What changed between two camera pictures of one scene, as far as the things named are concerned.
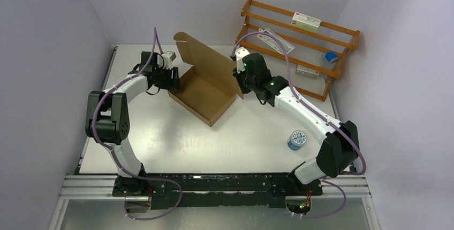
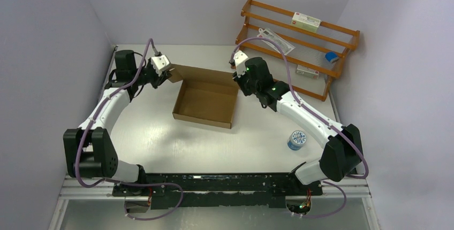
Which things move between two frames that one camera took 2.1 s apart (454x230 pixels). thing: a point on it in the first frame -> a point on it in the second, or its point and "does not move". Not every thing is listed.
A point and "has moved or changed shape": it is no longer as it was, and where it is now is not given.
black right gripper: [239, 77] does not move
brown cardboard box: [209, 88] has moved or changed shape
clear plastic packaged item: [287, 46] does not move
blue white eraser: [331, 56] does not move
